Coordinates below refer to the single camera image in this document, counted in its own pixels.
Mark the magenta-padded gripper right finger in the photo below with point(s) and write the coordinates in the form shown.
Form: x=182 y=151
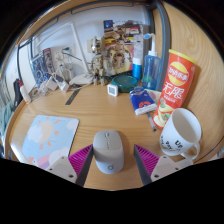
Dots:
x=163 y=166

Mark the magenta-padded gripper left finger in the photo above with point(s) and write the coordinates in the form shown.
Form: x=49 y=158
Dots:
x=63 y=166

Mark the grey computer mouse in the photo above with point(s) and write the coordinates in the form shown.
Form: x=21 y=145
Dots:
x=108 y=153

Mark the light blue cloud mouse pad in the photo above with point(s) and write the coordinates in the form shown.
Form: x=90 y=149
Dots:
x=50 y=136

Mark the white mug with black lettering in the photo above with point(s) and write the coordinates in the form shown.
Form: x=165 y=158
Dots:
x=178 y=133

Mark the blue tissue pack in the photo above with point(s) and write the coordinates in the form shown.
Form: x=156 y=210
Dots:
x=141 y=100

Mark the teal cloth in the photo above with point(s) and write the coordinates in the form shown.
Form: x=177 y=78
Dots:
x=5 y=116

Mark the white power strip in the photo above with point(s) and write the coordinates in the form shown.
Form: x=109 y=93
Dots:
x=63 y=86

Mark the red and orange chips can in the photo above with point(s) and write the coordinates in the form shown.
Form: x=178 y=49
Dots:
x=175 y=86

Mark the white bottle with red cap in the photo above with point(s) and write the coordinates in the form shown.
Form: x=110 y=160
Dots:
x=25 y=93

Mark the white charger block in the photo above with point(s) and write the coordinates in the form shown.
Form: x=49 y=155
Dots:
x=52 y=83

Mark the black pouch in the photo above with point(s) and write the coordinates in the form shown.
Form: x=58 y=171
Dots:
x=17 y=93

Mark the white desk lamp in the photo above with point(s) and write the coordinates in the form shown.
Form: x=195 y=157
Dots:
x=81 y=79

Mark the small white square clock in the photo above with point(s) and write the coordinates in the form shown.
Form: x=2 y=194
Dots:
x=112 y=90

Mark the teal round tin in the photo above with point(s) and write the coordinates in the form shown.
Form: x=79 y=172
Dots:
x=124 y=83

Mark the clear glass cup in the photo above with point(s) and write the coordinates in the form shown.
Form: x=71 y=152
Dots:
x=66 y=71

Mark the blue spray bottle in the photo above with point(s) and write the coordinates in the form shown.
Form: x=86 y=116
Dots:
x=151 y=70

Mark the blue and white tube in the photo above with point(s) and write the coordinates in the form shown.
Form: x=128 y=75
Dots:
x=137 y=70

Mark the blue model kit box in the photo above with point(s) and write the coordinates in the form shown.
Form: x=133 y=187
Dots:
x=41 y=66

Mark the tan robot model figure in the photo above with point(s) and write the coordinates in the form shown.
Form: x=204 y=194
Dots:
x=108 y=56

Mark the colourful model kit box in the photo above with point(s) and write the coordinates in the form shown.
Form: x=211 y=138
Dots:
x=131 y=31

